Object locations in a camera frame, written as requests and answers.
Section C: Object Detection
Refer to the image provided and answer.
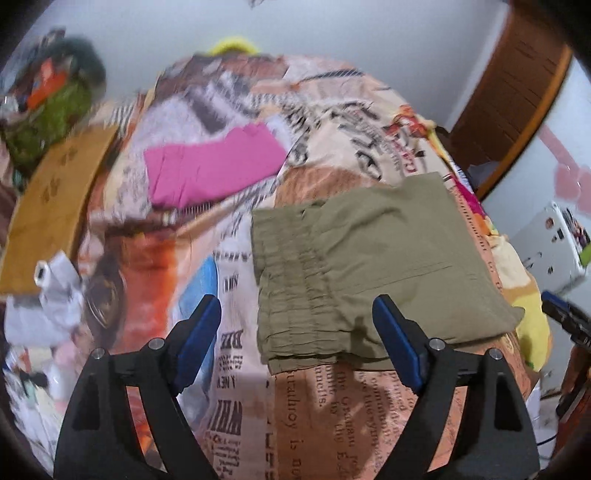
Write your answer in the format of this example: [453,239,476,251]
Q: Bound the white plastic stool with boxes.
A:
[510,201,590,295]

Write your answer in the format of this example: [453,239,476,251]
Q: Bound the orange box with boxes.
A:
[26,58,68,109]

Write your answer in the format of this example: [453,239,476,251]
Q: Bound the olive green pants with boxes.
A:
[252,173,523,374]

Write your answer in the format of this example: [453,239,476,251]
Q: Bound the crumpled white paper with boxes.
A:
[4,251,84,348]

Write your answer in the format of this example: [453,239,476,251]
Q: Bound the printed newspaper pattern blanket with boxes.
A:
[45,52,553,480]

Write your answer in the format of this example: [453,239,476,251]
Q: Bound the pink folded garment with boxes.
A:
[143,123,287,209]

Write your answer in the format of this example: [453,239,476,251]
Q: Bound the wooden door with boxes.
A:
[450,1,572,199]

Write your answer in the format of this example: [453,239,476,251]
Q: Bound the wooden lap desk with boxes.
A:
[1,126,118,296]

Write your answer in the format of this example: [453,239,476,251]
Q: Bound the green storage basket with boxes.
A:
[1,80,92,177]

